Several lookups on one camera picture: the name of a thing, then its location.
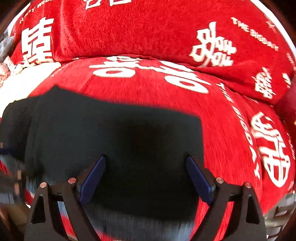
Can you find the red bed blanket white characters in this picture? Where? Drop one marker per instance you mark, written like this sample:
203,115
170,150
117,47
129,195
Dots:
243,139

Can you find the red folded quilt white characters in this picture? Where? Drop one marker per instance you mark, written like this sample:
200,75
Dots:
240,42

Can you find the grey white clothes pile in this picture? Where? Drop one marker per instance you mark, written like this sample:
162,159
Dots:
8,68

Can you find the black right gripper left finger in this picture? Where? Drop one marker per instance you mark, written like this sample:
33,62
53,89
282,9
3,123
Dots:
44,221

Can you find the black fleece-lined pants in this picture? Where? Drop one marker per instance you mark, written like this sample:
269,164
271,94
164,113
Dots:
145,192

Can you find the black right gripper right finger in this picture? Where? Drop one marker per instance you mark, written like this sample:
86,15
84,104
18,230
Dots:
246,220

